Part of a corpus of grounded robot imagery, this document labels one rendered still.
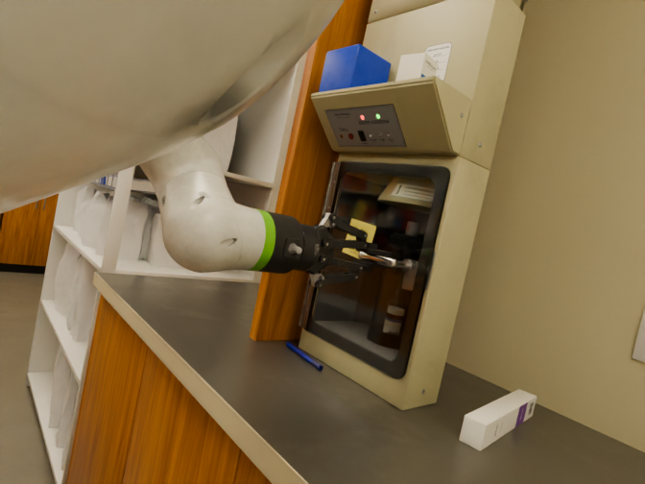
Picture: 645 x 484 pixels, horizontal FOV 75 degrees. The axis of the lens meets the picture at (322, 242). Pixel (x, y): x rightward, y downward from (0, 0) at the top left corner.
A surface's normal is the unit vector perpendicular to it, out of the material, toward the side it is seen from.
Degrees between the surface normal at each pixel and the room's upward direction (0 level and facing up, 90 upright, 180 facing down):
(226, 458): 90
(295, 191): 90
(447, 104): 90
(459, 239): 90
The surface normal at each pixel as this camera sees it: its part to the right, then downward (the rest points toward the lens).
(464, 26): -0.74, -0.12
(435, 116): -0.67, 0.61
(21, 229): 0.64, 0.18
